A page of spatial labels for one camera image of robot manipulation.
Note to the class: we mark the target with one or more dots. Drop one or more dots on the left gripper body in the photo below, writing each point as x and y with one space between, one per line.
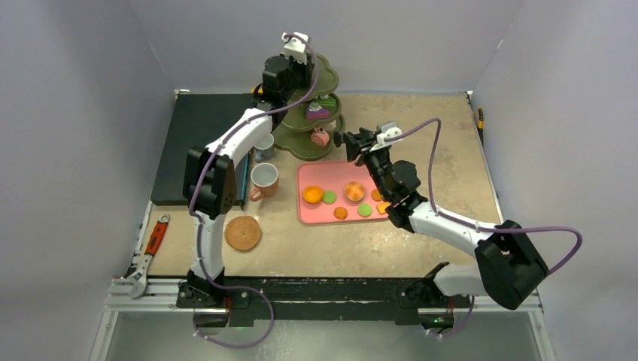
299 74

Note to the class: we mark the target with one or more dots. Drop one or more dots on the pink mug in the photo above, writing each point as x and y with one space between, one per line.
265 178

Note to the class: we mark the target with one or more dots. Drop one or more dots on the black base frame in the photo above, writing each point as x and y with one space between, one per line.
241 300

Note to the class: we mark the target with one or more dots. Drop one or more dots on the purple green cake slice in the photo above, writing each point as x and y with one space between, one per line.
321 108

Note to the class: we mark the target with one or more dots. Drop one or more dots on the grey mug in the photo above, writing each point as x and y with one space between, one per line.
264 149

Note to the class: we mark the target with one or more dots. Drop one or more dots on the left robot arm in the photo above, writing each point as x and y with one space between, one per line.
209 181

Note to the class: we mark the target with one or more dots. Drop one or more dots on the green three-tier stand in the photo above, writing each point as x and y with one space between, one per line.
293 135

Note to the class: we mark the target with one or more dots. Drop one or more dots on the dark blue flat box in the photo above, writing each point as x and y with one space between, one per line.
197 120

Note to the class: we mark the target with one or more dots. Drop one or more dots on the silver wrench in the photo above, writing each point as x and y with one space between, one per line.
138 278

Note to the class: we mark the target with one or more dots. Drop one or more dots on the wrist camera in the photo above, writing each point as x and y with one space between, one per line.
386 134
296 47

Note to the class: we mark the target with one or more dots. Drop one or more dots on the green macaron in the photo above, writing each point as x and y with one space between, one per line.
364 210
329 197

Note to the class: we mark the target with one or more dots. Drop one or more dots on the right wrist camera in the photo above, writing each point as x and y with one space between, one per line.
386 134

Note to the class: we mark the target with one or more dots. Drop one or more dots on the orange egg tart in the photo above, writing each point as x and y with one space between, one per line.
313 194

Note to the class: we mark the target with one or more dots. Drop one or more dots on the yellow black tool right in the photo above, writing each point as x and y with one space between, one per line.
481 120

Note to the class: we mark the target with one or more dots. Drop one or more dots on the pink serving tray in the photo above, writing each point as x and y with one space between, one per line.
333 175

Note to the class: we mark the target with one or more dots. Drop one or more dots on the pink strawberry roll cake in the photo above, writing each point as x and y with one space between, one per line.
320 137

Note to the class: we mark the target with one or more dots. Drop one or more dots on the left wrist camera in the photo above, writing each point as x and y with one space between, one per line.
296 47

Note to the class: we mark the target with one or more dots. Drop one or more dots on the woven rattan coaster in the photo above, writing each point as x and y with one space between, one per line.
243 233

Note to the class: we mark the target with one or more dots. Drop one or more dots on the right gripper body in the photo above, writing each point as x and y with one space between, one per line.
356 145

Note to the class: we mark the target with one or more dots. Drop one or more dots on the square orange cracker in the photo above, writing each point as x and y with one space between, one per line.
382 207

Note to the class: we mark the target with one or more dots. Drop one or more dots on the chocolate chip cookie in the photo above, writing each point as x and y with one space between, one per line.
376 195
340 213

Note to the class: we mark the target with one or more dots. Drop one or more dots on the round bread bun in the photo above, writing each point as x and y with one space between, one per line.
354 191

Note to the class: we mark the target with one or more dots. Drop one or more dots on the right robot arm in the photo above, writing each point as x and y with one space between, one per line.
508 268

